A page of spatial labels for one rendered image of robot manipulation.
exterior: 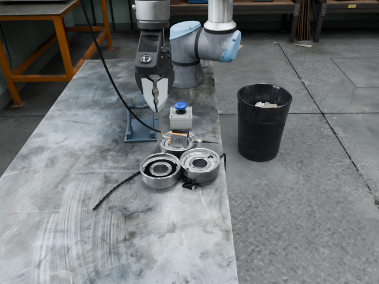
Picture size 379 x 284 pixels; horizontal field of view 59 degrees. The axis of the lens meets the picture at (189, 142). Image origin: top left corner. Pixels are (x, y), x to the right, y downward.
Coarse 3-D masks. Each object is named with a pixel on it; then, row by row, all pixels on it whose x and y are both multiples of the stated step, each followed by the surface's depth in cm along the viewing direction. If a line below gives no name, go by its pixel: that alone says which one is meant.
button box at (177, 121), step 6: (174, 108) 109; (186, 108) 109; (174, 114) 105; (180, 114) 105; (186, 114) 105; (174, 120) 105; (180, 120) 104; (186, 120) 104; (174, 126) 106; (180, 126) 106; (186, 126) 106
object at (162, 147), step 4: (168, 132) 98; (192, 136) 97; (160, 140) 94; (164, 140) 96; (160, 144) 93; (164, 144) 96; (168, 144) 95; (192, 144) 95; (196, 144) 94; (160, 148) 95; (164, 148) 92; (172, 148) 93; (176, 148) 93; (180, 148) 93; (184, 148) 94; (188, 148) 91; (192, 148) 92; (164, 152) 93; (168, 152) 91; (172, 152) 91; (176, 152) 91; (180, 152) 91; (176, 156) 91
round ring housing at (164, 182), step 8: (144, 160) 87; (176, 160) 88; (144, 168) 86; (152, 168) 86; (160, 168) 89; (168, 168) 86; (144, 176) 83; (168, 176) 82; (176, 176) 83; (152, 184) 82; (160, 184) 82; (168, 184) 83
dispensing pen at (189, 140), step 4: (160, 132) 93; (172, 132) 92; (176, 132) 92; (180, 132) 92; (184, 132) 92; (188, 132) 93; (160, 136) 94; (164, 136) 94; (168, 136) 94; (188, 136) 93; (188, 140) 92; (192, 140) 92; (196, 140) 92; (200, 140) 92
